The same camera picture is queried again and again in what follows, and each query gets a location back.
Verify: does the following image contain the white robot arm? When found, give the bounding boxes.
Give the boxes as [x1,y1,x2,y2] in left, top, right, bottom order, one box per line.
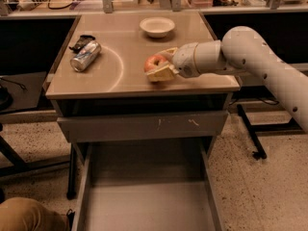
[144,26,308,132]

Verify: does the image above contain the silver soda can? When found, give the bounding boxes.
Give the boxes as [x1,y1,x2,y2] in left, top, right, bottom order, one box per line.
[70,40,101,72]

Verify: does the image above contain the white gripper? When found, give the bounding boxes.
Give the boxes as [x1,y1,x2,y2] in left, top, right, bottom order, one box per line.
[145,42,199,82]

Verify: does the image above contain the closed top drawer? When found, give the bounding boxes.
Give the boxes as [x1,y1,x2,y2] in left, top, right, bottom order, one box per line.
[58,111,227,142]

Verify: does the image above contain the black table leg frame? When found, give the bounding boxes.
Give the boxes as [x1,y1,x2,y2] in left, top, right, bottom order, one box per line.
[237,104,304,160]

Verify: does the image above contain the open middle drawer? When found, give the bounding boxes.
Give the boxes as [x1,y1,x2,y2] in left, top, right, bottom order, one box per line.
[72,138,226,231]

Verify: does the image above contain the black crumpled snack wrapper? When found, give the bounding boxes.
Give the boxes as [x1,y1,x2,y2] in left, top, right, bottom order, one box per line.
[69,35,95,54]

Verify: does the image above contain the red apple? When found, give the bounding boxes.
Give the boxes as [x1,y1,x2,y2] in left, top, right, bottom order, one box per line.
[143,54,167,72]

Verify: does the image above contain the white bowl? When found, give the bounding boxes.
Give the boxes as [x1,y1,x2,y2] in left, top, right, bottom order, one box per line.
[140,17,175,39]

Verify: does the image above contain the tan trouser knee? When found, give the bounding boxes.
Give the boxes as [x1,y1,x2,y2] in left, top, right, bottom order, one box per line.
[0,197,70,231]

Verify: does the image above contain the grey drawer cabinet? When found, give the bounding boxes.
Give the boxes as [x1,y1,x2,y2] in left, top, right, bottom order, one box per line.
[42,11,242,200]

